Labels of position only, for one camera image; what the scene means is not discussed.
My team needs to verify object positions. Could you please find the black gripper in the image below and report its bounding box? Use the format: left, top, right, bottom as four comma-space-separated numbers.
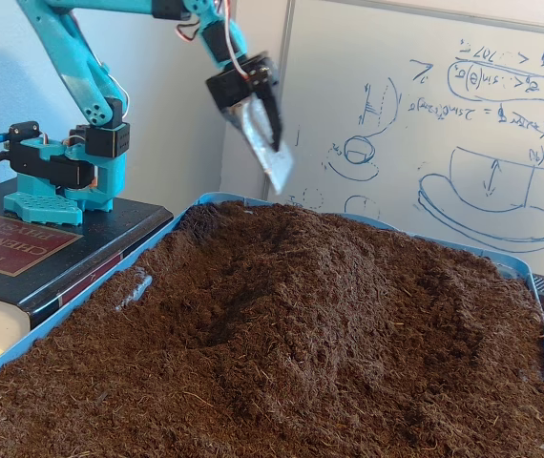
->
204, 51, 285, 154

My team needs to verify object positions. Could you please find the black chemistry physics handbook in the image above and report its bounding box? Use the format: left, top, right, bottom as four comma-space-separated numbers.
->
0, 179, 176, 357

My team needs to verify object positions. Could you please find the silver foil-taped blade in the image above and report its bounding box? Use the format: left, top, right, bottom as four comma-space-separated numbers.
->
219, 93, 296, 196

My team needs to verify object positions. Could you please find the brown soil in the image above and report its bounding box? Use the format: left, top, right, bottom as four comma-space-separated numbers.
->
0, 199, 544, 458

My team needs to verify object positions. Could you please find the whiteboard with blue drawings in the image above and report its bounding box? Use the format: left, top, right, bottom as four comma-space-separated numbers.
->
260, 0, 544, 285

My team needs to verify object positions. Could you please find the blue plastic tray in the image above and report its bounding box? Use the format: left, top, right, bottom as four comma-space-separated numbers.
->
0, 192, 544, 458

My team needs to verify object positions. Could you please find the red white servo wire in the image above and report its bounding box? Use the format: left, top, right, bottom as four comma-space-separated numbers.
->
176, 0, 254, 82

